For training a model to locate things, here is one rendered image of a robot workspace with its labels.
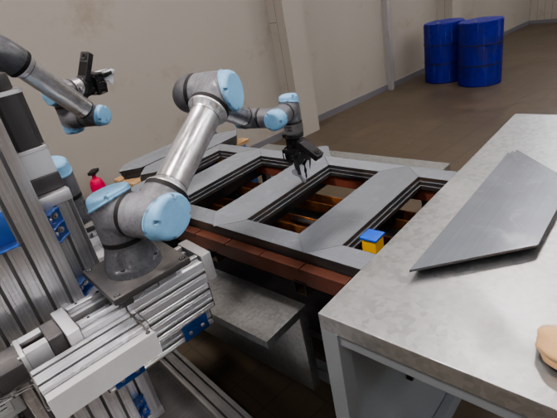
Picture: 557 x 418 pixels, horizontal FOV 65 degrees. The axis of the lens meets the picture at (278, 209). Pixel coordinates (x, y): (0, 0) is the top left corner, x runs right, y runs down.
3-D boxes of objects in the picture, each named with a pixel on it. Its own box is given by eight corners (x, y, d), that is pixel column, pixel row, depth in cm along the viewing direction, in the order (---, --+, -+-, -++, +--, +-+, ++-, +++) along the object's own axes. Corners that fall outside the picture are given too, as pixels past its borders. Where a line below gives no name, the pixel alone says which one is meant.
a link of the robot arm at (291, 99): (273, 98, 165) (283, 92, 172) (278, 126, 170) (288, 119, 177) (292, 97, 162) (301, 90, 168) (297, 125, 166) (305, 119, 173)
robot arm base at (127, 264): (120, 288, 111) (107, 255, 107) (98, 269, 122) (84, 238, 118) (171, 259, 120) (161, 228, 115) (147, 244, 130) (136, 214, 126)
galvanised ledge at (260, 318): (113, 232, 234) (112, 227, 232) (307, 311, 150) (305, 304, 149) (79, 250, 221) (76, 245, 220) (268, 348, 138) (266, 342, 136)
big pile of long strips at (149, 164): (210, 134, 318) (208, 127, 315) (249, 138, 292) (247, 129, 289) (113, 178, 268) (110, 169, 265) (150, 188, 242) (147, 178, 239)
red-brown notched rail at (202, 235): (117, 211, 228) (113, 201, 226) (409, 312, 124) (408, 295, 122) (110, 214, 226) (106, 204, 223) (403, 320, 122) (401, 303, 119)
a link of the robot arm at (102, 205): (122, 221, 124) (105, 177, 118) (158, 224, 118) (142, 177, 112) (89, 243, 115) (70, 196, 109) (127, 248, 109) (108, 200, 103)
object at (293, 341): (135, 284, 249) (113, 232, 234) (320, 383, 166) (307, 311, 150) (128, 289, 247) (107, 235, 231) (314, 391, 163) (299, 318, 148)
